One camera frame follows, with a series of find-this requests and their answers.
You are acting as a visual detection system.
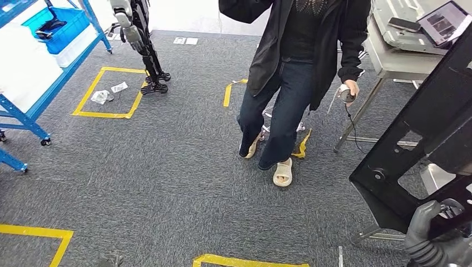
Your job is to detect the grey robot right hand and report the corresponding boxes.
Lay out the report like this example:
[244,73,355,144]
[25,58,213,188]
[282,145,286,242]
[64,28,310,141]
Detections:
[404,199,472,267]

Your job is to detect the person's left hand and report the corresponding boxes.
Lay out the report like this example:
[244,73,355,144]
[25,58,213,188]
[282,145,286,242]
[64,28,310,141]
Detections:
[341,79,361,108]

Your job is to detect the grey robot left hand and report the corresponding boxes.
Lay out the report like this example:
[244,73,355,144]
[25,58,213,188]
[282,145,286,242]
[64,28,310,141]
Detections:
[96,252,125,267]

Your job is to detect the grey handheld controller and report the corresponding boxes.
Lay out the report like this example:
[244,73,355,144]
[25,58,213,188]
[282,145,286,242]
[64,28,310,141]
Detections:
[337,83,358,105]

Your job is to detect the black plastic frame part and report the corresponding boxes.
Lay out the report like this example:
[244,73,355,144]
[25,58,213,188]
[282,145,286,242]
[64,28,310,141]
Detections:
[348,22,472,241]

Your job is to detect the small black plastic part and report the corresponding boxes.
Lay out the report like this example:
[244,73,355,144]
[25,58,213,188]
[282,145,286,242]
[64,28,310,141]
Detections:
[35,5,68,40]

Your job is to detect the stainless steel table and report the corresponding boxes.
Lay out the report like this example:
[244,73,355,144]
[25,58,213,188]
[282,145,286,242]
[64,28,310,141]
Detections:
[333,14,472,154]

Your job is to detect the person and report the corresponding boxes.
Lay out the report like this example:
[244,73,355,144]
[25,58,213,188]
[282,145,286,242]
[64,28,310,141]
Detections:
[218,0,372,188]

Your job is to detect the grey sheet metal panel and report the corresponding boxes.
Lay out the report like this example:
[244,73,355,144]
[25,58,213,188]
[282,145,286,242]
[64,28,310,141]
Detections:
[371,0,456,56]

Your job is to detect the chrome stool base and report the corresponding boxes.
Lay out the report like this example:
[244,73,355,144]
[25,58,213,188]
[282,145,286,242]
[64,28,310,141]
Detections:
[258,105,307,143]

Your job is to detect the crumpled yellow tape piece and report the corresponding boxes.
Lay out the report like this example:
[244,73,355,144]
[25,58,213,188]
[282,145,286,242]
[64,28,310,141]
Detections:
[291,128,313,160]

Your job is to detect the black phone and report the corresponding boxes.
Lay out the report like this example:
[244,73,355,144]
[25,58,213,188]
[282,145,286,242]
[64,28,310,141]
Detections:
[387,16,424,33]

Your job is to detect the tablet computer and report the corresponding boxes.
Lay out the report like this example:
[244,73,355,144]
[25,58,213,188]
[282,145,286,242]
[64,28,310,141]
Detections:
[416,1,472,48]

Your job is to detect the crumpled clear plastic wrap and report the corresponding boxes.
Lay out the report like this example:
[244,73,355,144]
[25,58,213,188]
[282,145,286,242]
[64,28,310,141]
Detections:
[90,89,115,106]

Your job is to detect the standing humanoid robot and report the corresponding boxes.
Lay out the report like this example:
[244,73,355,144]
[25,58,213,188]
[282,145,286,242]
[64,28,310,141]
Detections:
[109,0,172,96]

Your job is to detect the blue plastic crate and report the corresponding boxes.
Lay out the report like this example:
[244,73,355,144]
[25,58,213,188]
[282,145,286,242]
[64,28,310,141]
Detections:
[22,6,91,56]

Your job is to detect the black controller cable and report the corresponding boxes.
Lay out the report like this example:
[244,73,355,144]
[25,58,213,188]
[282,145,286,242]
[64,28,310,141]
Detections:
[343,102,366,155]

